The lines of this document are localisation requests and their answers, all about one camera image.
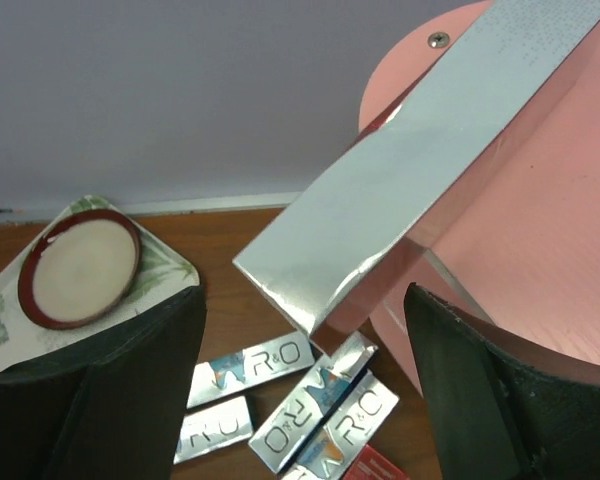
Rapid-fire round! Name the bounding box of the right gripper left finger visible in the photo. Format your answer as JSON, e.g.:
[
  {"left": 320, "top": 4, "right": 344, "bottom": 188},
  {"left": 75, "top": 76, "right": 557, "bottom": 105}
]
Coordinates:
[{"left": 0, "top": 286, "right": 206, "bottom": 479}]

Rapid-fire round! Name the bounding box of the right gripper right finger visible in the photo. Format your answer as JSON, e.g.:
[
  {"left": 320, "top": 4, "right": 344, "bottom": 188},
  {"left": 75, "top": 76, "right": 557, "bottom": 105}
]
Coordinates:
[{"left": 404, "top": 283, "right": 600, "bottom": 479}]

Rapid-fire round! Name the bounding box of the dark red toothpaste box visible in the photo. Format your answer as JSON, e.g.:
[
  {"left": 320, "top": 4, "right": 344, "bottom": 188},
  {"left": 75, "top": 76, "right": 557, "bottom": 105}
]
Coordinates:
[{"left": 341, "top": 445, "right": 409, "bottom": 480}]

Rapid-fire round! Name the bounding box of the red 3D toothpaste box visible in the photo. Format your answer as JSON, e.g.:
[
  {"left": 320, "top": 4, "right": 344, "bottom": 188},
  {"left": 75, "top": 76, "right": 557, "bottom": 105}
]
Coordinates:
[{"left": 234, "top": 1, "right": 600, "bottom": 354}]

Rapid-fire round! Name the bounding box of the pink three-tier shelf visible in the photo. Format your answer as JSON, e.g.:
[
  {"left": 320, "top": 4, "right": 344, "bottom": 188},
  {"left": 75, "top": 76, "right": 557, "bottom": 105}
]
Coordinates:
[{"left": 359, "top": 1, "right": 600, "bottom": 381}]

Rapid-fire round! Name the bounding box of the silver R&O box left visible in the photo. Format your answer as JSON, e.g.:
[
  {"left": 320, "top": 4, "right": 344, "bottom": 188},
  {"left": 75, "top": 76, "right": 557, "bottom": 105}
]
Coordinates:
[{"left": 173, "top": 396, "right": 254, "bottom": 465}]

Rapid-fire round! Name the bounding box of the silver r&o box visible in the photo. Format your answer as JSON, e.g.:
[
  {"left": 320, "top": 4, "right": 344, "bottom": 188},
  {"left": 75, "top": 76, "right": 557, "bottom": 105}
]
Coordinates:
[
  {"left": 173, "top": 396, "right": 254, "bottom": 465},
  {"left": 282, "top": 371, "right": 399, "bottom": 480},
  {"left": 187, "top": 332, "right": 315, "bottom": 409}
]

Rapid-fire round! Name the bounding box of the silver R&O box top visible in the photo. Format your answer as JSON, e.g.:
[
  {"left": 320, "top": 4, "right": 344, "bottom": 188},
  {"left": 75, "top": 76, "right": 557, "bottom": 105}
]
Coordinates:
[{"left": 187, "top": 332, "right": 315, "bottom": 409}]

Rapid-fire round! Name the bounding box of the red rimmed beige plate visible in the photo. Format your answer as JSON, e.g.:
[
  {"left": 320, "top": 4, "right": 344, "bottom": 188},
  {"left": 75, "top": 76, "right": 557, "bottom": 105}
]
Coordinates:
[{"left": 17, "top": 209, "right": 143, "bottom": 330}]

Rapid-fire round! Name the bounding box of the silver R&O box right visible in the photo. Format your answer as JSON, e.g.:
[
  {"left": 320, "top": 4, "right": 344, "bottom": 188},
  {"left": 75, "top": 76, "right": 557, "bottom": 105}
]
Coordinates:
[{"left": 282, "top": 371, "right": 399, "bottom": 480}]

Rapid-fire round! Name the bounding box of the silver R&O box diagonal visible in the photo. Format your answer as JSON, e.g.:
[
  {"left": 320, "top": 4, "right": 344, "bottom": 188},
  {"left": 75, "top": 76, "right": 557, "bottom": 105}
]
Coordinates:
[{"left": 248, "top": 332, "right": 378, "bottom": 474}]

